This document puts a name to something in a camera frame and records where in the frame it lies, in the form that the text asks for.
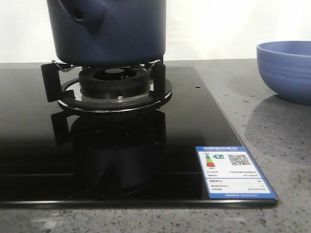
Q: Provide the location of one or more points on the light blue ribbed bowl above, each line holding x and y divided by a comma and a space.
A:
285, 67

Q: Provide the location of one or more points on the black metal pot support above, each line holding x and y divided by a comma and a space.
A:
69, 96

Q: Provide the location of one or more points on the dark blue ceramic pot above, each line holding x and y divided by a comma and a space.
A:
101, 33

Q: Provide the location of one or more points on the black gas burner head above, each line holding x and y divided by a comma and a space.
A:
109, 83

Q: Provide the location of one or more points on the blue white energy label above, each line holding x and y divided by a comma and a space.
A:
230, 172

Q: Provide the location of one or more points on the black glass gas cooktop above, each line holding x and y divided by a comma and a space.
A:
50, 158

